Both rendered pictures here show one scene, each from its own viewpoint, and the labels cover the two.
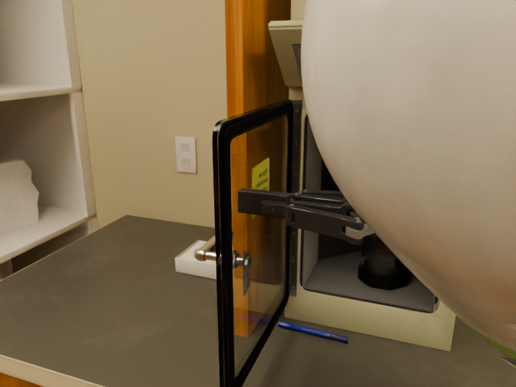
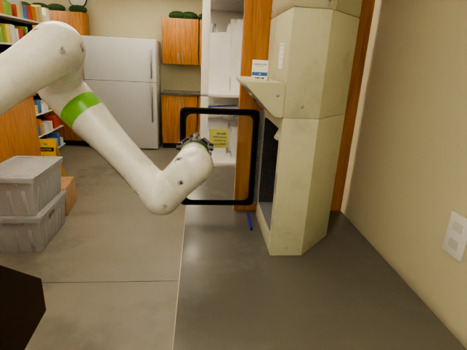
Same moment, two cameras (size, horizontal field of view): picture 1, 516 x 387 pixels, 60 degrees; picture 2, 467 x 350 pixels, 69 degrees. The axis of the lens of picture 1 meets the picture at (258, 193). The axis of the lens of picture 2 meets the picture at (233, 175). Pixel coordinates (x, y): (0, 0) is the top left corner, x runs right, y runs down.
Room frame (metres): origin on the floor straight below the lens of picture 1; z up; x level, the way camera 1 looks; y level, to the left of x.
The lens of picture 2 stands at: (0.11, -1.20, 1.57)
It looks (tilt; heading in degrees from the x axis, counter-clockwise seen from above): 19 degrees down; 63
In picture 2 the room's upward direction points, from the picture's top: 3 degrees clockwise
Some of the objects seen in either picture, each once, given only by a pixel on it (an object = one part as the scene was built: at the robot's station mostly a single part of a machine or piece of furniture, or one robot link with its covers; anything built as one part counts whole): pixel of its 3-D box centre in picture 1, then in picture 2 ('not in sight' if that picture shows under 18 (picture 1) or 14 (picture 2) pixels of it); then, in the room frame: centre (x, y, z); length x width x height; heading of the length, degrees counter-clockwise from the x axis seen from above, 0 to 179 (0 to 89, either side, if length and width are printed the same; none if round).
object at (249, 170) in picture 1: (260, 236); (218, 158); (0.65, 0.00, 1.19); 0.30 x 0.01 x 0.40; 160
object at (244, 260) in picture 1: (243, 272); not in sight; (0.54, 0.02, 1.18); 0.02 x 0.02 x 0.06; 70
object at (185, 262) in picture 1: (214, 259); not in sight; (1.04, 0.11, 0.96); 0.16 x 0.12 x 0.04; 69
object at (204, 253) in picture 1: (223, 246); not in sight; (0.59, 0.05, 1.20); 0.10 x 0.05 x 0.03; 160
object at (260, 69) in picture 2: not in sight; (260, 69); (0.68, -0.22, 1.54); 0.05 x 0.05 x 0.06; 56
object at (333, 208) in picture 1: (330, 214); not in sight; (0.50, -0.09, 1.28); 0.11 x 0.01 x 0.04; 71
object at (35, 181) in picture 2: not in sight; (26, 184); (-0.23, 1.94, 0.49); 0.60 x 0.42 x 0.33; 69
